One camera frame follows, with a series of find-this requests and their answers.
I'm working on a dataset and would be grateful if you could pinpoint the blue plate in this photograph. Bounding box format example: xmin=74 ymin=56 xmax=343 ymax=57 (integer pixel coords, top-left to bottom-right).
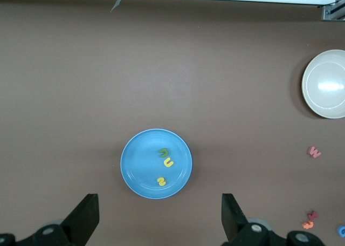
xmin=120 ymin=128 xmax=193 ymax=200

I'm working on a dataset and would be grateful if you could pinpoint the beige plate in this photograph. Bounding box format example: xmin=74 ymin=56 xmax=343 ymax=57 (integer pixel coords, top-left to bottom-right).
xmin=301 ymin=49 xmax=345 ymax=119

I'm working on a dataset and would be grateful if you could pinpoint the aluminium table edge bracket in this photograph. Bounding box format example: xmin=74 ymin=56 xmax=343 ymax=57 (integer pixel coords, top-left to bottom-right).
xmin=320 ymin=0 xmax=345 ymax=22

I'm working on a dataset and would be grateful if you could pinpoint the grey tape flap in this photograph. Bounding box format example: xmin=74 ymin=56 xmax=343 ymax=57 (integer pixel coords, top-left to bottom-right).
xmin=109 ymin=0 xmax=124 ymax=13

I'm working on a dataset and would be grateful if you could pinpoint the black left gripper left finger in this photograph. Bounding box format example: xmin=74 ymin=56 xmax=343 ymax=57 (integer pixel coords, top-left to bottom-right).
xmin=0 ymin=193 xmax=100 ymax=246

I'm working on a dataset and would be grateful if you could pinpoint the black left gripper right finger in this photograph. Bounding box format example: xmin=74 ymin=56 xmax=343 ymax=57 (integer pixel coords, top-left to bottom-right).
xmin=221 ymin=193 xmax=324 ymax=246

